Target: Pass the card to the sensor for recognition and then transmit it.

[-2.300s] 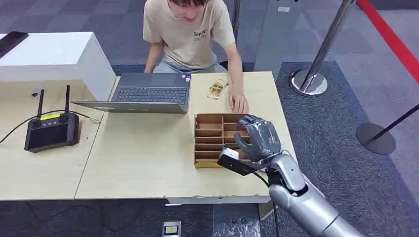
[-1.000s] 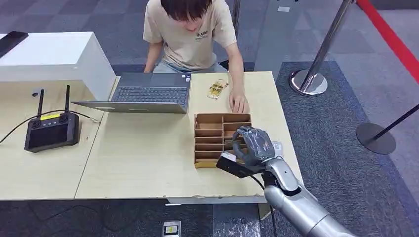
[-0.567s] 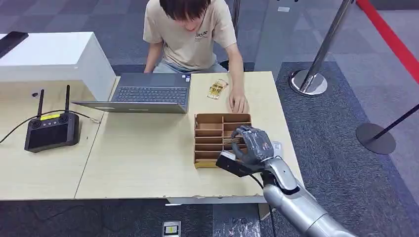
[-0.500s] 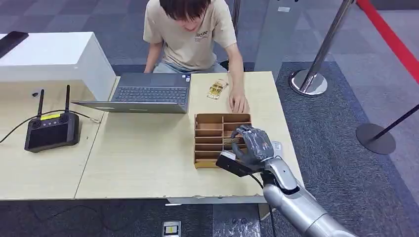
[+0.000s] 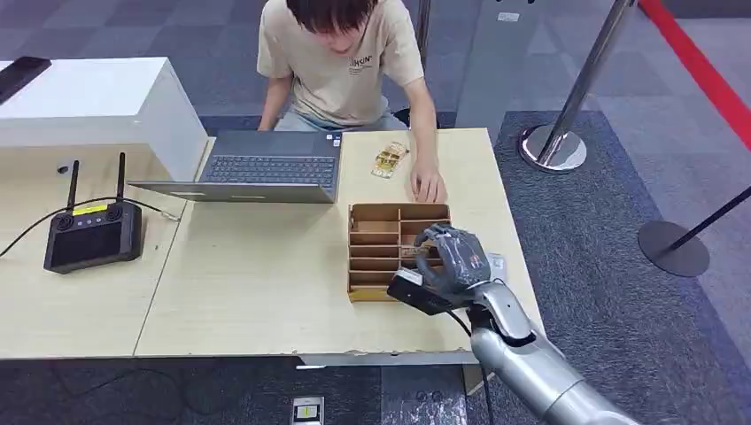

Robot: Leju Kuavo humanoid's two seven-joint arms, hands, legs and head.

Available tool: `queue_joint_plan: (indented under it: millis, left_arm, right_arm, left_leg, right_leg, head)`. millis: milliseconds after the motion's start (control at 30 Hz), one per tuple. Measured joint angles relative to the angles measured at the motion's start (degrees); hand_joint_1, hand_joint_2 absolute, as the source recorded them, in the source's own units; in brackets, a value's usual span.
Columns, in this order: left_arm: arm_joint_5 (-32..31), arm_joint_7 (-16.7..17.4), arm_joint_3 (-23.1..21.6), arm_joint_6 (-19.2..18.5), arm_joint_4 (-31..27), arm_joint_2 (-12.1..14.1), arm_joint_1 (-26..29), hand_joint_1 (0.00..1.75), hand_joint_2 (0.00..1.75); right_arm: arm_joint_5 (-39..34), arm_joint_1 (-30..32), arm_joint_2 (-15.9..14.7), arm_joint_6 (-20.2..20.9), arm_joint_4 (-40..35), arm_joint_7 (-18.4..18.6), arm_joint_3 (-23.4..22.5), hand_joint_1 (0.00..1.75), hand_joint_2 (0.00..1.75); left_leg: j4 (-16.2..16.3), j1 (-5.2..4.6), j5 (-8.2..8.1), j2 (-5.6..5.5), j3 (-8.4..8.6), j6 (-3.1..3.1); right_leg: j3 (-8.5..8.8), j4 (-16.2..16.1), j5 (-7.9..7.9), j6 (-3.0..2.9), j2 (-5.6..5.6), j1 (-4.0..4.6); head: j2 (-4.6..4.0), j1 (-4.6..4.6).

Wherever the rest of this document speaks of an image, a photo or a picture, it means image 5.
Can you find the grey laptop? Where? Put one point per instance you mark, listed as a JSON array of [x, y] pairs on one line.
[[264, 167]]

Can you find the black stanchion post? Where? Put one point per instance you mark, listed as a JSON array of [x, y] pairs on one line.
[[673, 249]]

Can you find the person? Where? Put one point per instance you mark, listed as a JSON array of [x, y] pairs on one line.
[[340, 70]]

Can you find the black phone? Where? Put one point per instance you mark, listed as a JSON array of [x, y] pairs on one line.
[[20, 75]]

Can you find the black stool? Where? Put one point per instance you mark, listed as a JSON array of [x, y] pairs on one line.
[[402, 117]]

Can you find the thin chrome pole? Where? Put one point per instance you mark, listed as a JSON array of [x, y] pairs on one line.
[[423, 29]]

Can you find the white floor label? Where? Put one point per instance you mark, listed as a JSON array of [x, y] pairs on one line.
[[508, 16]]

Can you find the person's left hand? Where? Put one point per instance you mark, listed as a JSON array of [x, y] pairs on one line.
[[428, 185]]

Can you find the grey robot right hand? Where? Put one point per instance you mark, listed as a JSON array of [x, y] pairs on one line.
[[463, 261]]

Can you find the white cabinet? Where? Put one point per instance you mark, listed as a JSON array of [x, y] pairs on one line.
[[100, 111]]

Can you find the gold card pack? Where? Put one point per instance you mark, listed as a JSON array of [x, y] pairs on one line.
[[389, 159]]

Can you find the red barrier belt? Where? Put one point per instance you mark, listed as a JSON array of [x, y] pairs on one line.
[[698, 70]]

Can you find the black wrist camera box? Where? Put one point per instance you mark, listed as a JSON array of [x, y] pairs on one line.
[[413, 292]]

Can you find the white card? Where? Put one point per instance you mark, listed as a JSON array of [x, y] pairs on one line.
[[497, 267]]

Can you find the black remote controller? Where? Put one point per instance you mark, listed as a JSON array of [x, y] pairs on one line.
[[94, 237]]

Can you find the wooden card box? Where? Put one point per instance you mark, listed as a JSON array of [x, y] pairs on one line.
[[375, 252]]

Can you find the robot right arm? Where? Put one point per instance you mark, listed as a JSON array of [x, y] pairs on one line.
[[528, 358]]

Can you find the chrome stanchion post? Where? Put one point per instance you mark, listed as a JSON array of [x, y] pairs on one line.
[[563, 129]]

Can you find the steel floor outlet plate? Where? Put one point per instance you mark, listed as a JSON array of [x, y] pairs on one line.
[[307, 412]]

